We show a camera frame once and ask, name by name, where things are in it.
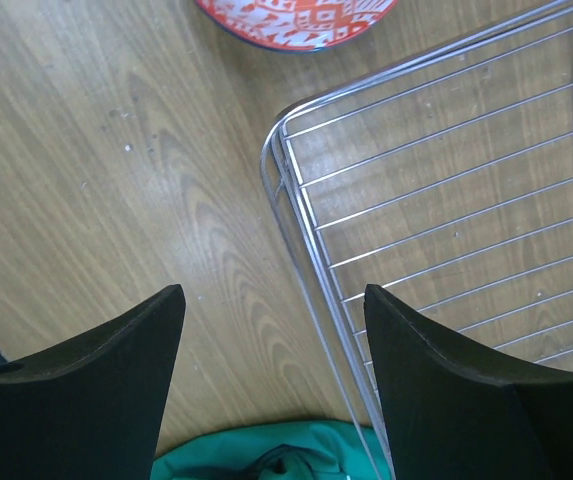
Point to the red white patterned bowl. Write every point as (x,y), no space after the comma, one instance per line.
(296,25)

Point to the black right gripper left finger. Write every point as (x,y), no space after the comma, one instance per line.
(91,407)

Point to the green cloth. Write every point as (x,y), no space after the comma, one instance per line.
(311,449)

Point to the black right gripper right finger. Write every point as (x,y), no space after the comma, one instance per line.
(456,409)

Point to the metal wire dish rack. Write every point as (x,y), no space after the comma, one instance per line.
(447,179)

